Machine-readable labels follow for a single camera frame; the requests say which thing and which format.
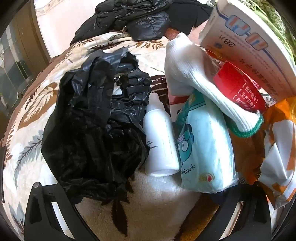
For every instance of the small pink white box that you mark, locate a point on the small pink white box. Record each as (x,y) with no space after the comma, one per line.
(175,102)

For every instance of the black puffer jacket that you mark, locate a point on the black puffer jacket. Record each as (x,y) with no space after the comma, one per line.
(129,20)

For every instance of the light blue tissue packet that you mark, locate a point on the light blue tissue packet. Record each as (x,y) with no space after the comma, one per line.
(205,148)

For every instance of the white and blue medicine box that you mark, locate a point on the white and blue medicine box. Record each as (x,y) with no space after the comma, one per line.
(249,46)

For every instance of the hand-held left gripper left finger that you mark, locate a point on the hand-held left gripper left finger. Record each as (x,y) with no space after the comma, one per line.
(49,193)

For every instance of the black plastic bag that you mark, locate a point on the black plastic bag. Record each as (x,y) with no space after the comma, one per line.
(87,139)

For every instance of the red packet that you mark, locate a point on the red packet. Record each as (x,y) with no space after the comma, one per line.
(235,83)

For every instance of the orange and white snack wrapper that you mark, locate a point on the orange and white snack wrapper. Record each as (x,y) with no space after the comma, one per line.
(277,143)

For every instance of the white plastic bottle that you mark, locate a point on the white plastic bottle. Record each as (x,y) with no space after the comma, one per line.
(159,143)

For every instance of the leaf print blanket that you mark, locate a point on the leaf print blanket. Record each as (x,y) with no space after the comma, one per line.
(34,129)

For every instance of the white sock with green cuff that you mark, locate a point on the white sock with green cuff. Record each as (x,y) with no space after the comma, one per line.
(192,67)

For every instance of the green quilt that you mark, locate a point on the green quilt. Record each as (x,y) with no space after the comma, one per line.
(277,18)

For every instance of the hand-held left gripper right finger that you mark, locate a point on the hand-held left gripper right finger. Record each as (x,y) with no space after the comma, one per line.
(245,201)

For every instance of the black cloth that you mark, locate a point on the black cloth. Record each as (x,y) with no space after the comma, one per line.
(185,14)

